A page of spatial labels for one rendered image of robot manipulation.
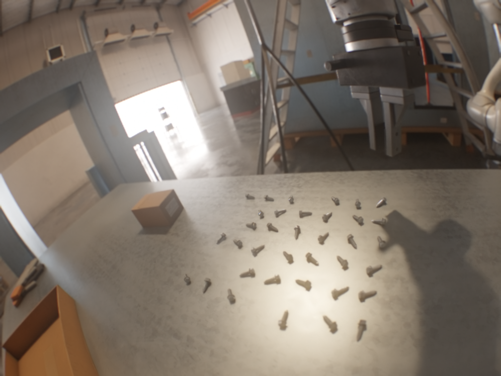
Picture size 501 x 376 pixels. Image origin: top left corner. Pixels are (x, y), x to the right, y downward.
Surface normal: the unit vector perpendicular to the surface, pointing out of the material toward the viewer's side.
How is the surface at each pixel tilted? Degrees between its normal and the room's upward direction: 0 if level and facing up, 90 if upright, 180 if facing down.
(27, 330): 90
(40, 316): 90
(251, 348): 0
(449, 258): 0
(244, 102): 90
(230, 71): 90
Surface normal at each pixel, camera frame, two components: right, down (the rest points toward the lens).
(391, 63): -0.91, 0.40
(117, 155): 0.83, 0.02
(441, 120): -0.47, 0.56
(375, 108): 0.28, 0.40
